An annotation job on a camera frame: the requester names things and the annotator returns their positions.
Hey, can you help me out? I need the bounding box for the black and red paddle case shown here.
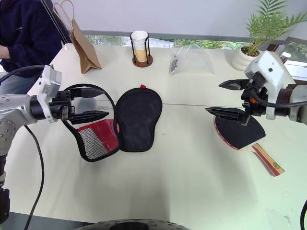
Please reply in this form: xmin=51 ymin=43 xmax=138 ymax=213
xmin=62 ymin=83 xmax=164 ymax=163

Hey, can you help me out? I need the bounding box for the person in dark hoodie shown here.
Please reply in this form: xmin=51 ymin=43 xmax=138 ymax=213
xmin=0 ymin=0 xmax=64 ymax=95

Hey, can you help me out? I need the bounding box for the stack of paper cups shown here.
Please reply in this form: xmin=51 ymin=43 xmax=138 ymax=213
xmin=130 ymin=31 xmax=154 ymax=68

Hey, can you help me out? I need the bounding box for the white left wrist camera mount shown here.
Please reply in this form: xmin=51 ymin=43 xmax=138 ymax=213
xmin=35 ymin=64 xmax=62 ymax=123

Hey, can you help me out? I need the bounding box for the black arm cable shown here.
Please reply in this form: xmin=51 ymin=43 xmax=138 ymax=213
xmin=250 ymin=90 xmax=307 ymax=108
xmin=23 ymin=124 xmax=45 ymax=230
xmin=299 ymin=198 xmax=307 ymax=230
xmin=0 ymin=65 xmax=47 ymax=83

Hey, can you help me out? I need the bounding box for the brown paper bag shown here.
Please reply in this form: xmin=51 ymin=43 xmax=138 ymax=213
xmin=52 ymin=0 xmax=102 ymax=75

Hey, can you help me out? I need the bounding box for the black rubber table tennis paddle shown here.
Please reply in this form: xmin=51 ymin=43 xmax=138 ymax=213
xmin=213 ymin=115 xmax=286 ymax=178

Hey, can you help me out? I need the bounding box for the green palm plant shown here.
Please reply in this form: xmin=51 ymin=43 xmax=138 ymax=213
xmin=245 ymin=0 xmax=307 ymax=56

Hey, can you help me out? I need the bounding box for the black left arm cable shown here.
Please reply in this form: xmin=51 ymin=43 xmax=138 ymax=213
xmin=23 ymin=124 xmax=45 ymax=230
xmin=0 ymin=65 xmax=47 ymax=83

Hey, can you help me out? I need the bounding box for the small white cup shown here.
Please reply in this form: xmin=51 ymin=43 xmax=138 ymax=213
xmin=280 ymin=52 xmax=292 ymax=64

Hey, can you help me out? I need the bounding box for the white paper cup stack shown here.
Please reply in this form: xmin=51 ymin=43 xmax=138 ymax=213
xmin=131 ymin=30 xmax=148 ymax=64

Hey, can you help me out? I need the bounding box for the white ribbed plant pot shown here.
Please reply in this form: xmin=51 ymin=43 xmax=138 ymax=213
xmin=231 ymin=46 xmax=261 ymax=71

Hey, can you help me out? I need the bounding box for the clear plastic bag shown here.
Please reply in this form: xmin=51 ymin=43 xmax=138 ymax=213
xmin=168 ymin=44 xmax=215 ymax=78

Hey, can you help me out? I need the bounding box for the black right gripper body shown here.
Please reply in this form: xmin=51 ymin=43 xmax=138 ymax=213
xmin=240 ymin=71 xmax=268 ymax=126

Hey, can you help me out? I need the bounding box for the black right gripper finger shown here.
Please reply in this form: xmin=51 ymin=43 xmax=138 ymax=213
xmin=218 ymin=79 xmax=250 ymax=92
xmin=205 ymin=106 xmax=246 ymax=124

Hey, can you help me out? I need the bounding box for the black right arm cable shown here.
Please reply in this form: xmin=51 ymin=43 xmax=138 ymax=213
xmin=299 ymin=198 xmax=307 ymax=230
xmin=250 ymin=90 xmax=307 ymax=108

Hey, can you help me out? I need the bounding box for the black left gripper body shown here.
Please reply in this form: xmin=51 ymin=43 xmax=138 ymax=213
xmin=49 ymin=90 xmax=76 ymax=122

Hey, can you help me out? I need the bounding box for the dark rounded shape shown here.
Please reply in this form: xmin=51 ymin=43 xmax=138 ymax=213
xmin=81 ymin=218 xmax=186 ymax=230

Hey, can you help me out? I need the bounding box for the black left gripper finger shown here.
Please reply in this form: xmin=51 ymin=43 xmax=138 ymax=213
xmin=71 ymin=110 xmax=110 ymax=125
xmin=69 ymin=88 xmax=105 ymax=99

